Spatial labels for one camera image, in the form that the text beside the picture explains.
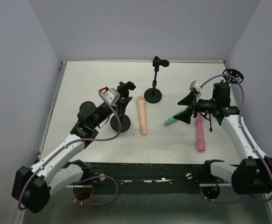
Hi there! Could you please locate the beige toy microphone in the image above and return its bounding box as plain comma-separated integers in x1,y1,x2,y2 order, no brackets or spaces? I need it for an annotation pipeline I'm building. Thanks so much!
137,97,147,135

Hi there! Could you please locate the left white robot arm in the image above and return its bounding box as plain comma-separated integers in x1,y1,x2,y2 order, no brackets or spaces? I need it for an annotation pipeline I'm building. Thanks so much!
12,82,136,214

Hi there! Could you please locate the black tripod microphone stand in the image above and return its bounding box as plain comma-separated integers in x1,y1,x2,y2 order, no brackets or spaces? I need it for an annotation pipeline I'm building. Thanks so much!
201,69,244,126

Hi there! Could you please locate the teal toy microphone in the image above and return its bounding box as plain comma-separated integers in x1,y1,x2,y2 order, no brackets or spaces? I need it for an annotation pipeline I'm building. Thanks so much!
163,108,186,126

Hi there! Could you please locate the pink toy microphone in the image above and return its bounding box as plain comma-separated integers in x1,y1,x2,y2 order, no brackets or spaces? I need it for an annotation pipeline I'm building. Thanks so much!
195,114,206,152

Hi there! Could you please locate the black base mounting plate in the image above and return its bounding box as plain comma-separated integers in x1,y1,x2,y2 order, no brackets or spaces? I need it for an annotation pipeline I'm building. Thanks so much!
70,161,229,195

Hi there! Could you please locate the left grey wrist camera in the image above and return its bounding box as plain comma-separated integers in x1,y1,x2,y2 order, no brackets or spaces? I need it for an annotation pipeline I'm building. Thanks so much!
98,87,120,106

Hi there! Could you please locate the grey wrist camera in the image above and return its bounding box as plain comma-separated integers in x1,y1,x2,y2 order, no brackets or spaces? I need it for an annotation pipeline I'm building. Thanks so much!
98,87,120,106
189,80,202,93

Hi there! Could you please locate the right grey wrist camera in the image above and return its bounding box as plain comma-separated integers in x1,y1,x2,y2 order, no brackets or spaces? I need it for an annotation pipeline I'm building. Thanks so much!
189,80,202,93

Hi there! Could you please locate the aluminium frame rail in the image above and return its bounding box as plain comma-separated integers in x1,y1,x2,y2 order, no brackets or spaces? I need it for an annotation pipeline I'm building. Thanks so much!
13,62,67,224

